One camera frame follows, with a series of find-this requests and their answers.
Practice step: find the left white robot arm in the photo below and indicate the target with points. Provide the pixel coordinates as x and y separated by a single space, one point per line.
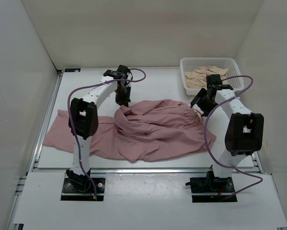
83 121

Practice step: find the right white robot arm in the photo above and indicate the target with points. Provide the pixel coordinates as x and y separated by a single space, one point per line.
223 167

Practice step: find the left aluminium rail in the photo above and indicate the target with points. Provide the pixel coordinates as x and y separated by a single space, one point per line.
35 154

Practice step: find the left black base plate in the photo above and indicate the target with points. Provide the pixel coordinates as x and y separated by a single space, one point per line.
98 189

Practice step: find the beige trousers in basket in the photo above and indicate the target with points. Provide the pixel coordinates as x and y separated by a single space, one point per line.
196 78

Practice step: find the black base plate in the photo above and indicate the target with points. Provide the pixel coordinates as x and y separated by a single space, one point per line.
207 190
98 189

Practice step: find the white plastic basket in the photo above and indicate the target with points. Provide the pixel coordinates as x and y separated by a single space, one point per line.
191 63

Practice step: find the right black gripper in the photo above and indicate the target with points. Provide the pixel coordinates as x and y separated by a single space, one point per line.
202 92

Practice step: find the front aluminium rail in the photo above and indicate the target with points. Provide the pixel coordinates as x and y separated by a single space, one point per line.
150 170

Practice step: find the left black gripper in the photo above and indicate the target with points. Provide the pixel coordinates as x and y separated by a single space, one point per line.
125 100

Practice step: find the pink trousers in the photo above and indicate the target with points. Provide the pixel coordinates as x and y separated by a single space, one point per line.
151 131

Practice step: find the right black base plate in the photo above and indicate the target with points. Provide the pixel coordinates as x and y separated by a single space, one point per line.
207 190

